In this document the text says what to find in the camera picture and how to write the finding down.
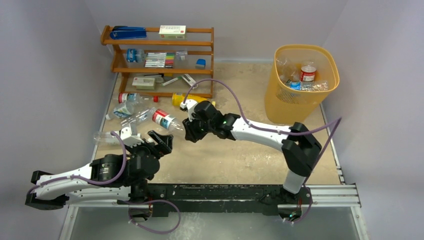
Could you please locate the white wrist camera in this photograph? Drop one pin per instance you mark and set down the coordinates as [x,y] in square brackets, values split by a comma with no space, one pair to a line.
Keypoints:
[188,106]
[129,135]

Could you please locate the clear crumpled bottle white cap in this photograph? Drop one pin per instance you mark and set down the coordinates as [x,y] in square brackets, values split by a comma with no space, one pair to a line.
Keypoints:
[140,117]

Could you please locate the clear unlabeled plastic bottle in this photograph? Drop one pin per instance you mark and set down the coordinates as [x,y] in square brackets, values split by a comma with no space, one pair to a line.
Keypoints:
[287,70]

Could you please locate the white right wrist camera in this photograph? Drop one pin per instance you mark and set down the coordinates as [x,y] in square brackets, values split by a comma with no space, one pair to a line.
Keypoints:
[188,106]

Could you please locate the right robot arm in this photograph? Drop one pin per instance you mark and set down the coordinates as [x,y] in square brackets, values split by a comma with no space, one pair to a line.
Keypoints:
[299,147]

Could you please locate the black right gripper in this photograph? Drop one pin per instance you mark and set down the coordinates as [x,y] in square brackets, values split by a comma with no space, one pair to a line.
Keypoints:
[192,126]

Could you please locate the clear bottle red label red cap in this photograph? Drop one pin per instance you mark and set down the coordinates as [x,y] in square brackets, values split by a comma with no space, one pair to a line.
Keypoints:
[167,121]

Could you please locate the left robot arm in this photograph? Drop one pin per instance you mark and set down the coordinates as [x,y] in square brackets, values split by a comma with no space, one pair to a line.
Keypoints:
[122,177]

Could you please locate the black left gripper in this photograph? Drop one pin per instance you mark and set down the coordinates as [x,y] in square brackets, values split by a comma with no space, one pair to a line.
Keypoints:
[165,144]

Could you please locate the white marker pen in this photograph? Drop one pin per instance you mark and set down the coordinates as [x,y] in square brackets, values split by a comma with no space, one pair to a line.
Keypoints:
[166,83]

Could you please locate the set of colored markers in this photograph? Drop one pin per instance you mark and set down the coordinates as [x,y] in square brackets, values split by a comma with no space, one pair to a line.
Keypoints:
[160,60]

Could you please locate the white stapler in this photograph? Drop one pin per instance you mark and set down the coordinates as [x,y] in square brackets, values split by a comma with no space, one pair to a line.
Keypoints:
[189,80]

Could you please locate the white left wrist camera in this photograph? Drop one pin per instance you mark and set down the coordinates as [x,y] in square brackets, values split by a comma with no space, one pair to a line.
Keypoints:
[129,135]

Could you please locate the clear bottle red white label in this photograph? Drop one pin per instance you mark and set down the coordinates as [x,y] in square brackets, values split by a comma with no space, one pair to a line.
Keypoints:
[307,72]

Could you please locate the blue stapler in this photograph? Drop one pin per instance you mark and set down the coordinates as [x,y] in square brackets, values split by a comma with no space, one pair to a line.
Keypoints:
[127,32]

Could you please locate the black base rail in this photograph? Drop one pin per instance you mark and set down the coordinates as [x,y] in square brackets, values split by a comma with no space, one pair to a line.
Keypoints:
[266,199]

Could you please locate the blue white eraser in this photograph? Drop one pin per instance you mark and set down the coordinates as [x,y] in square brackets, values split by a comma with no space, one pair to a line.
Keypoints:
[200,64]

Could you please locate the wooden shelf rack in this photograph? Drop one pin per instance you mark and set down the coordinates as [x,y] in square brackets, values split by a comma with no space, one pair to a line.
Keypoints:
[199,42]

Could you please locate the yellow mesh waste bin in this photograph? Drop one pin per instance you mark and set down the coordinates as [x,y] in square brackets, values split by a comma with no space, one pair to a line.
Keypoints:
[284,105]

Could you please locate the small clear container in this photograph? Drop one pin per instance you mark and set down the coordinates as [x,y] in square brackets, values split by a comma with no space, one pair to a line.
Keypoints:
[181,55]

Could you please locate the clear bottle red label by shelf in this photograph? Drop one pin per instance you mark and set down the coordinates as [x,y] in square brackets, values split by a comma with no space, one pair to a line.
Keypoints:
[136,97]

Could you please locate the clear bottle blue white label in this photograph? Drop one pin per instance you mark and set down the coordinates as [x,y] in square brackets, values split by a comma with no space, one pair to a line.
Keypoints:
[121,111]

